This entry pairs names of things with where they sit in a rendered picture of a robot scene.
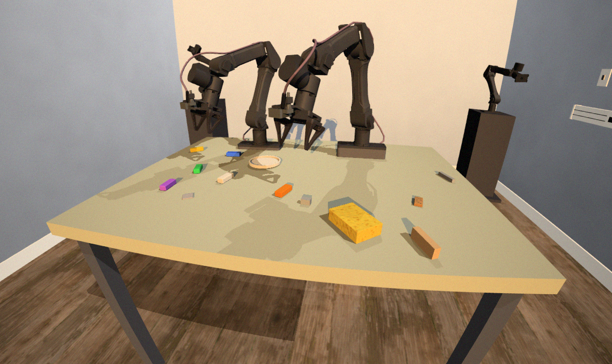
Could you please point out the cream round saucer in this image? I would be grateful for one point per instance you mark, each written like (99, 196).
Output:
(264, 160)

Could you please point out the purple block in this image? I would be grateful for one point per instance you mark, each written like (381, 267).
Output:
(168, 184)

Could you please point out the yellow sponge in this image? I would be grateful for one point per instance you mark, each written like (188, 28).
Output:
(356, 223)

